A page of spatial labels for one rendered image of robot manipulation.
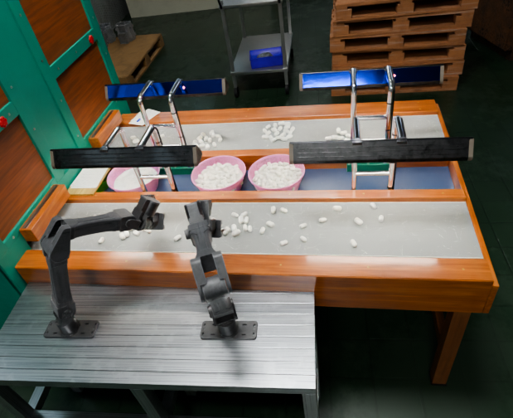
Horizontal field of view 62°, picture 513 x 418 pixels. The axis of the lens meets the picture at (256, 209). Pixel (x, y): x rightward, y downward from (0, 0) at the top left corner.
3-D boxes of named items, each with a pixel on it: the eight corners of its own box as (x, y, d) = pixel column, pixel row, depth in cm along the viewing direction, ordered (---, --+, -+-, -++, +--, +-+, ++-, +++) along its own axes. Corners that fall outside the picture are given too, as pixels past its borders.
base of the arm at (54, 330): (42, 309, 159) (33, 326, 154) (92, 309, 156) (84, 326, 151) (51, 321, 164) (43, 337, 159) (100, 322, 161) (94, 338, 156)
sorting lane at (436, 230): (482, 262, 153) (484, 258, 151) (34, 252, 187) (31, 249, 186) (465, 206, 174) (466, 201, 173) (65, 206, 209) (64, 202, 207)
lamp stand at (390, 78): (389, 171, 204) (398, 83, 174) (346, 172, 208) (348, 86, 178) (386, 148, 217) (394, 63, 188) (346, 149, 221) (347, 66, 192)
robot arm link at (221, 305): (210, 303, 148) (199, 277, 119) (229, 297, 149) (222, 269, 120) (215, 320, 146) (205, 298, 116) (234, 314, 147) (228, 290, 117)
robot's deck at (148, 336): (316, 394, 135) (316, 388, 132) (-23, 385, 153) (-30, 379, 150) (313, 203, 200) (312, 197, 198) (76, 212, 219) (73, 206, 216)
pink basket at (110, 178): (173, 188, 216) (167, 173, 209) (123, 212, 206) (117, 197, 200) (152, 165, 233) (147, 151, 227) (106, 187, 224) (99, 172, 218)
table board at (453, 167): (488, 313, 153) (500, 286, 142) (481, 313, 153) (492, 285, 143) (433, 128, 241) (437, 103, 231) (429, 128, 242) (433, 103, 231)
